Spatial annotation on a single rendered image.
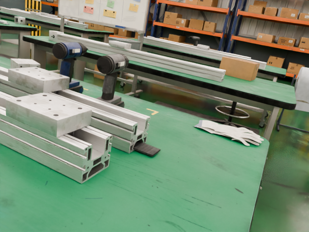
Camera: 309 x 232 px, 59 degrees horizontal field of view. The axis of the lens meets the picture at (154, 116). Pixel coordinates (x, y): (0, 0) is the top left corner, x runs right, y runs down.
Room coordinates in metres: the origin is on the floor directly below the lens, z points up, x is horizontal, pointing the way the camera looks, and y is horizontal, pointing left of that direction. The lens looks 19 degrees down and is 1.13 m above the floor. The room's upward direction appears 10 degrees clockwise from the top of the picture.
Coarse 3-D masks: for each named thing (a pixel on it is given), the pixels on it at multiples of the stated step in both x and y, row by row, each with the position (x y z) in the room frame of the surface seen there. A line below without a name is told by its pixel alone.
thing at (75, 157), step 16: (0, 96) 0.71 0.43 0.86; (0, 112) 0.60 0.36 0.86; (0, 128) 0.60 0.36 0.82; (16, 128) 0.57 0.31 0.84; (32, 128) 0.55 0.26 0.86; (80, 128) 0.59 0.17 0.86; (16, 144) 0.57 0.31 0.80; (32, 144) 0.55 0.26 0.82; (48, 144) 0.53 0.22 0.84; (64, 144) 0.51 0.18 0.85; (80, 144) 0.51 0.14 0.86; (96, 144) 0.57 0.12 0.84; (48, 160) 0.53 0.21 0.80; (64, 160) 0.53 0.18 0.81; (80, 160) 0.50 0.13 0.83; (96, 160) 0.55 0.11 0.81; (80, 176) 0.50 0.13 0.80
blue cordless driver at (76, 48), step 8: (56, 48) 0.99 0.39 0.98; (64, 48) 0.99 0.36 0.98; (72, 48) 1.02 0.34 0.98; (80, 48) 1.08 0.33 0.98; (56, 56) 0.99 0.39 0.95; (64, 56) 0.99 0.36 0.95; (72, 56) 1.03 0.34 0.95; (80, 56) 1.10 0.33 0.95; (64, 64) 1.02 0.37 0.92; (72, 64) 1.05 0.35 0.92; (64, 72) 1.01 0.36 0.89; (72, 72) 1.06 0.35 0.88; (72, 80) 1.08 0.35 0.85; (72, 88) 1.03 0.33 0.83; (80, 88) 1.08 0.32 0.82
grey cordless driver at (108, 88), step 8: (104, 56) 0.88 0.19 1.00; (112, 56) 0.90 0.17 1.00; (120, 56) 0.95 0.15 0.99; (104, 64) 0.87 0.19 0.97; (112, 64) 0.87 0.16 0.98; (120, 64) 0.92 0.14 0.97; (104, 72) 0.87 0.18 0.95; (112, 72) 0.89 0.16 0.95; (104, 80) 0.90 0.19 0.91; (112, 80) 0.91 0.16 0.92; (104, 88) 0.90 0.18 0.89; (112, 88) 0.91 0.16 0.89; (104, 96) 0.90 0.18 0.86; (112, 96) 0.92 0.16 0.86; (120, 104) 0.95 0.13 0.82
